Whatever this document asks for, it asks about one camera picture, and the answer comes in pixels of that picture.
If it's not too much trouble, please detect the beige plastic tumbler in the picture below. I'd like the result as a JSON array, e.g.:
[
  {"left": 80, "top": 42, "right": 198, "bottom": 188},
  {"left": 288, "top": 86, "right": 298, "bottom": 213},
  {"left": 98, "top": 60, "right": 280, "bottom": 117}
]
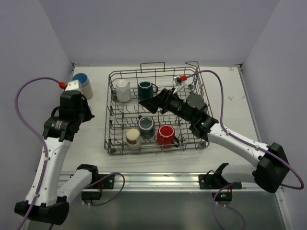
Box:
[{"left": 81, "top": 83, "right": 94, "bottom": 100}]

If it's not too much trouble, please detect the blue plastic tumbler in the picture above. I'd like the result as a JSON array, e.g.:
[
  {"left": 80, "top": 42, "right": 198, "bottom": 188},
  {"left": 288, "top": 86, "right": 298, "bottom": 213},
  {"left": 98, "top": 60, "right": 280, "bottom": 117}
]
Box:
[{"left": 72, "top": 73, "right": 90, "bottom": 89}]

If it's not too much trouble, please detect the white faceted ceramic mug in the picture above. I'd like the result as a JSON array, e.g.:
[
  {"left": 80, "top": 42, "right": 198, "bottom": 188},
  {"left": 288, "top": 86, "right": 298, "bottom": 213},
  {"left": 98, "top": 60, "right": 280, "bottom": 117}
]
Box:
[{"left": 116, "top": 79, "right": 131, "bottom": 103}]

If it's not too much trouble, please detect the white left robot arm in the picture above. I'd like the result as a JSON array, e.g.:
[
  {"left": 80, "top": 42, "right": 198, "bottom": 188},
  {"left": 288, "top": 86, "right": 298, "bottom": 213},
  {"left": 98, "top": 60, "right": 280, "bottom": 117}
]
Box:
[{"left": 14, "top": 90, "right": 98, "bottom": 225}]

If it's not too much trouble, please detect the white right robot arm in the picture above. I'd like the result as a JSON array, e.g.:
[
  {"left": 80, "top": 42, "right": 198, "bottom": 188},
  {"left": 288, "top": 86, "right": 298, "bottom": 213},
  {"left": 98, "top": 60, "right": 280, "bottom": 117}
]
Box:
[{"left": 139, "top": 89, "right": 289, "bottom": 193}]

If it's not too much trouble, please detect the dark green mug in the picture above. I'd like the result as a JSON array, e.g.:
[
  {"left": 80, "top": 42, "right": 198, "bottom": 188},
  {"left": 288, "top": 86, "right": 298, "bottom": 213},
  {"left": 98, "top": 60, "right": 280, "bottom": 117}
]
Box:
[{"left": 138, "top": 81, "right": 158, "bottom": 100}]

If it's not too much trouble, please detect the dark grey mug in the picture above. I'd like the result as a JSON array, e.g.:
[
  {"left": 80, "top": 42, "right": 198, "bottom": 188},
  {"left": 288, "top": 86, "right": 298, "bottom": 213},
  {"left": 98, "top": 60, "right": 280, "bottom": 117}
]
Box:
[{"left": 138, "top": 116, "right": 155, "bottom": 139}]

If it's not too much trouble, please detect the red mug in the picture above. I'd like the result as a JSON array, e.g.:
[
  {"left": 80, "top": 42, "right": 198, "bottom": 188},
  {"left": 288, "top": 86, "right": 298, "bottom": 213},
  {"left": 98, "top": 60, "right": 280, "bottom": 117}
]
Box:
[{"left": 157, "top": 125, "right": 179, "bottom": 149}]

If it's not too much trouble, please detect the cream and brown mug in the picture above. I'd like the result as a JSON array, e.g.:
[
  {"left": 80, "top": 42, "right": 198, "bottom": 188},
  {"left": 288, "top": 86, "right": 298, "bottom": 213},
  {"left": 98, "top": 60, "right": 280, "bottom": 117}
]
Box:
[{"left": 126, "top": 128, "right": 142, "bottom": 150}]

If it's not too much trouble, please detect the left black controller box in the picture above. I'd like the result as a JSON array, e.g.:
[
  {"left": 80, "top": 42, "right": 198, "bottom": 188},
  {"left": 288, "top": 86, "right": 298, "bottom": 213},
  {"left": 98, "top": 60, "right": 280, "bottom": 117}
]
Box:
[{"left": 81, "top": 192, "right": 102, "bottom": 203}]

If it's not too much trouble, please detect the black controller box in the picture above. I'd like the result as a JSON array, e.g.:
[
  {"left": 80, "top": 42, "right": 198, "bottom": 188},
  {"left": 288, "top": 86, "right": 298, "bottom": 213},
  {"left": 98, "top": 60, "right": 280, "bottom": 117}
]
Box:
[
  {"left": 212, "top": 191, "right": 233, "bottom": 205},
  {"left": 81, "top": 192, "right": 102, "bottom": 203}
]

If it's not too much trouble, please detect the right black controller box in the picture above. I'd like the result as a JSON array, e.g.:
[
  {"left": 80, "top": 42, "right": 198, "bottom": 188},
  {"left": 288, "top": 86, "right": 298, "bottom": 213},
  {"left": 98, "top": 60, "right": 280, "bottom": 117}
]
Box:
[{"left": 212, "top": 191, "right": 233, "bottom": 205}]

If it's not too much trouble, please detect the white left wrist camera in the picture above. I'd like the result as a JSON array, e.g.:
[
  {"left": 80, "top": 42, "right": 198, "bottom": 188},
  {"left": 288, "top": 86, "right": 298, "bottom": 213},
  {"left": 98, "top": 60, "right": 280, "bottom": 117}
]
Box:
[{"left": 65, "top": 80, "right": 82, "bottom": 92}]

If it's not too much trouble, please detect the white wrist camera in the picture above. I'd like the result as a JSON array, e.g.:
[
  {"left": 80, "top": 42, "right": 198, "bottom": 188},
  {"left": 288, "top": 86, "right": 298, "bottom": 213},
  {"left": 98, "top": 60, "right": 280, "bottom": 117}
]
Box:
[
  {"left": 173, "top": 75, "right": 188, "bottom": 94},
  {"left": 65, "top": 80, "right": 82, "bottom": 92}
]

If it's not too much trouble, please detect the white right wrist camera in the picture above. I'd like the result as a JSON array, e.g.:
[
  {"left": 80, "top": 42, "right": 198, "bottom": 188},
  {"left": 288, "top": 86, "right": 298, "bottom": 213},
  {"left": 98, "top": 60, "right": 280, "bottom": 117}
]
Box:
[{"left": 173, "top": 75, "right": 188, "bottom": 94}]

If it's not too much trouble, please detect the grey wire dish rack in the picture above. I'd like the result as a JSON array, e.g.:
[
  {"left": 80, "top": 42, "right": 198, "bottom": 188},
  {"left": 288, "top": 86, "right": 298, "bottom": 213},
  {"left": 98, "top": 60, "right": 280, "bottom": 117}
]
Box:
[{"left": 104, "top": 61, "right": 209, "bottom": 156}]

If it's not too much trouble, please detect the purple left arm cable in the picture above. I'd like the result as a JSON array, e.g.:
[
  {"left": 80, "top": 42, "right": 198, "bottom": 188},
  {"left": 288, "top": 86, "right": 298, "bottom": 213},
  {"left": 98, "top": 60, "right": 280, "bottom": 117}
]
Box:
[{"left": 14, "top": 77, "right": 125, "bottom": 230}]

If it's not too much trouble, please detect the aluminium mounting rail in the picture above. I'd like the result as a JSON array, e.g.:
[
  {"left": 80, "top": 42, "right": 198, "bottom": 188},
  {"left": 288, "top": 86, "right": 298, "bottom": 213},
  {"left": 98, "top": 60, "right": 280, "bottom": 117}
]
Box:
[{"left": 59, "top": 171, "right": 252, "bottom": 192}]

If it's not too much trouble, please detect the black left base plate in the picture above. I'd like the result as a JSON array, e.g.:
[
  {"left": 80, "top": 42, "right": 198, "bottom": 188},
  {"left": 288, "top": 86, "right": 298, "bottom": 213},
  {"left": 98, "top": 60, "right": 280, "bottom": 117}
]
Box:
[{"left": 85, "top": 173, "right": 115, "bottom": 190}]

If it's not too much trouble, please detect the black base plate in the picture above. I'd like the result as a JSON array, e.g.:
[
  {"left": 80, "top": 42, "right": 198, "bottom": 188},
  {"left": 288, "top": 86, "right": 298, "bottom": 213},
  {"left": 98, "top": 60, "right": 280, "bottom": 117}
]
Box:
[
  {"left": 85, "top": 173, "right": 115, "bottom": 190},
  {"left": 198, "top": 170, "right": 227, "bottom": 189}
]

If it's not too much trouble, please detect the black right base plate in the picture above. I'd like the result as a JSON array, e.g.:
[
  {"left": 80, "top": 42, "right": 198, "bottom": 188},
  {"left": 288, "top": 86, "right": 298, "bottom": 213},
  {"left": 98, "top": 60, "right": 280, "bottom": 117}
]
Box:
[{"left": 198, "top": 170, "right": 227, "bottom": 189}]

